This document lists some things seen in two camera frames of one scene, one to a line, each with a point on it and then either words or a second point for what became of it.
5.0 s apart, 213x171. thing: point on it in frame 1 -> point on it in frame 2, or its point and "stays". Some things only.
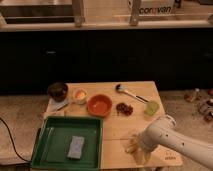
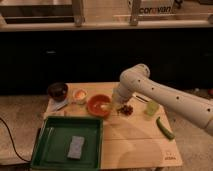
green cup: x=152 y=108 stays
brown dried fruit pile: x=123 y=108 stays
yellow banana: x=135 y=145 -> x=107 y=107
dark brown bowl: x=57 y=91 stays
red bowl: x=99 y=105 stays
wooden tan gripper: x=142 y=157 -> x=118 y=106
